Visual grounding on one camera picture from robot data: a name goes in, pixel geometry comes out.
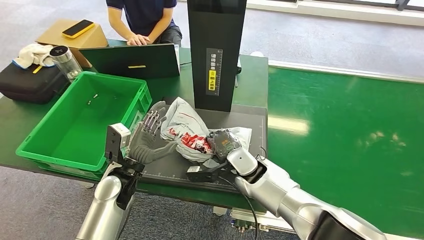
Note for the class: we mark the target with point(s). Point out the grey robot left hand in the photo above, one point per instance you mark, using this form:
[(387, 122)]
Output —
[(144, 149)]

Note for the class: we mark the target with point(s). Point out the person's right hand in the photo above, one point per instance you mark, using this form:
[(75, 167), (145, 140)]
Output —
[(137, 40)]

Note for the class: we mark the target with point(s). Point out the person's left hand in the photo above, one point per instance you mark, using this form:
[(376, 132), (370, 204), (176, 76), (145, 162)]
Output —
[(151, 39)]

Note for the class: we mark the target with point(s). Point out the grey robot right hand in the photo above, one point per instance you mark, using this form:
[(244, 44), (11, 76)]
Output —
[(223, 144)]

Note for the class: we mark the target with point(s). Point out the white red-printed plastic mailer package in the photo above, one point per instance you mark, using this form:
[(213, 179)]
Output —
[(185, 119)]

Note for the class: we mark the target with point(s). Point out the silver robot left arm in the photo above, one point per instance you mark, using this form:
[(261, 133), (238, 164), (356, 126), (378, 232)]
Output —
[(106, 208)]

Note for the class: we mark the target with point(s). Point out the person's left forearm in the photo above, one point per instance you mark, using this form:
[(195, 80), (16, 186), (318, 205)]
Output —
[(164, 23)]

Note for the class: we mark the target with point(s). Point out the person's right forearm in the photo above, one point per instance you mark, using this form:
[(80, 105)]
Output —
[(119, 23)]

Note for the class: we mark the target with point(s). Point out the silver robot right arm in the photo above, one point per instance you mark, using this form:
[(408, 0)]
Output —
[(281, 195)]

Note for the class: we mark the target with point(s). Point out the black weighing device with column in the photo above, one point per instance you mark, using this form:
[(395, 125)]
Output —
[(215, 39)]

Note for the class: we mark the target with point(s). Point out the green plastic basket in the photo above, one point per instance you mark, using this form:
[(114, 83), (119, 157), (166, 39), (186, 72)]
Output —
[(79, 132)]

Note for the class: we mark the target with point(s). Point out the black laptop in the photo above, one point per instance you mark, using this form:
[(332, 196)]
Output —
[(132, 56)]

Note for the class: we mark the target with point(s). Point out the person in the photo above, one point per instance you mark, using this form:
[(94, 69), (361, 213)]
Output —
[(145, 13)]

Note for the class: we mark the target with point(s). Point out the brown cardboard box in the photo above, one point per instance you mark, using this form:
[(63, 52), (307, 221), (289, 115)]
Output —
[(92, 38)]

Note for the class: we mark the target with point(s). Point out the phone in yellow case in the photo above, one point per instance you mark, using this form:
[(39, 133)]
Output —
[(78, 28)]

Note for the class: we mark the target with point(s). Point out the clear bottle with black lid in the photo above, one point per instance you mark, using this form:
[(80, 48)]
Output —
[(68, 64)]

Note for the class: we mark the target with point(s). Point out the white round knob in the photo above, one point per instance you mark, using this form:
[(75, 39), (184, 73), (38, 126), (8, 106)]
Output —
[(257, 54)]

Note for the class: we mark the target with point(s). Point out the yellow tag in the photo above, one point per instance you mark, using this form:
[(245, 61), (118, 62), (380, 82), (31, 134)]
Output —
[(37, 69)]

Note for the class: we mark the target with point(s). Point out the white cloth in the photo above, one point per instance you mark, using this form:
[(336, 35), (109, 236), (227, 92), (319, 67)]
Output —
[(31, 54)]

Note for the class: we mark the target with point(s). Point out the black zip case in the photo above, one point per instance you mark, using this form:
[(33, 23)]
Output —
[(30, 84)]

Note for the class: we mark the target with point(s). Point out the green conveyor belt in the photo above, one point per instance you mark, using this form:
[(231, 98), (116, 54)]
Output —
[(348, 109)]

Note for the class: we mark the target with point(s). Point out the white floor ledge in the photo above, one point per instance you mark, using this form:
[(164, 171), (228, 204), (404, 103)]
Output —
[(331, 11)]

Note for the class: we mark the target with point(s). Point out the aluminium conveyor rail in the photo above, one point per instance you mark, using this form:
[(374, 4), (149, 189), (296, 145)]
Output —
[(258, 220), (348, 72)]

